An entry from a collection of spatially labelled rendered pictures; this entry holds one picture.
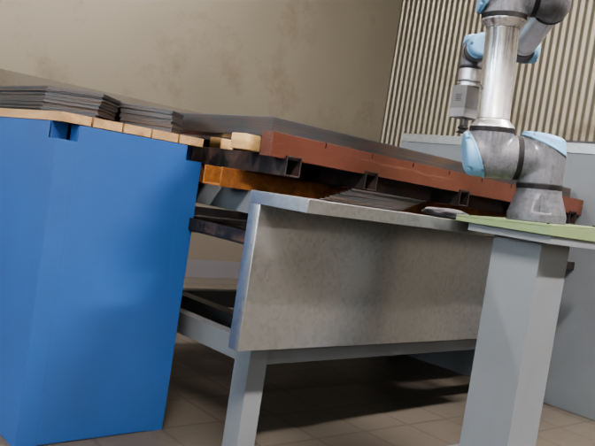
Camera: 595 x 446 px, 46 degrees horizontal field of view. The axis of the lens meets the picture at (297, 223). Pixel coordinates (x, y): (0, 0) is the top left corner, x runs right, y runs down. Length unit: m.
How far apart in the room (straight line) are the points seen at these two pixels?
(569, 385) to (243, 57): 3.10
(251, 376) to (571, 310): 1.54
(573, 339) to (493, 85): 1.38
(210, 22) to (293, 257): 3.30
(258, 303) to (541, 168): 0.80
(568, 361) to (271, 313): 1.59
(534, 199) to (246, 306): 0.78
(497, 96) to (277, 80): 3.41
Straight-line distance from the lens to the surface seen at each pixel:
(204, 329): 2.02
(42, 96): 1.83
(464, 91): 2.40
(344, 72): 5.63
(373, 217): 1.68
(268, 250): 1.68
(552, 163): 1.93
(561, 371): 3.05
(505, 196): 2.51
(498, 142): 1.89
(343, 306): 1.90
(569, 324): 3.02
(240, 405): 1.89
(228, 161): 1.91
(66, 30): 4.42
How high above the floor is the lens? 0.70
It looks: 3 degrees down
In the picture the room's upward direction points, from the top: 9 degrees clockwise
